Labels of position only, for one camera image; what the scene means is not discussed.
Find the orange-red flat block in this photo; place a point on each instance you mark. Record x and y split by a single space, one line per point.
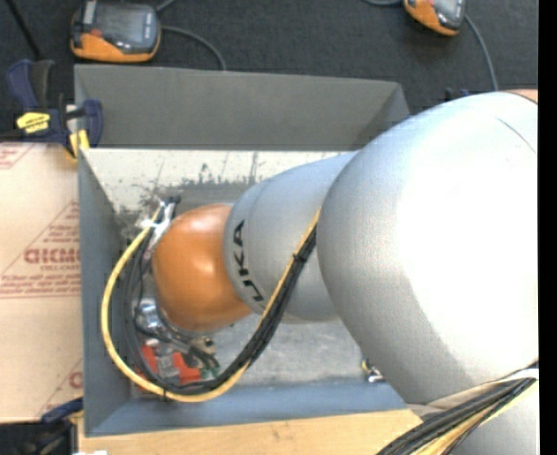
186 371

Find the brown cardboard board, red print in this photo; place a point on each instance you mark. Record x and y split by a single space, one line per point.
32 216

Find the grey metal bin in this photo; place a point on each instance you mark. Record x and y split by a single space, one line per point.
240 112

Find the small yellow and white object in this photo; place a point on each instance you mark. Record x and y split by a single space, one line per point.
372 371

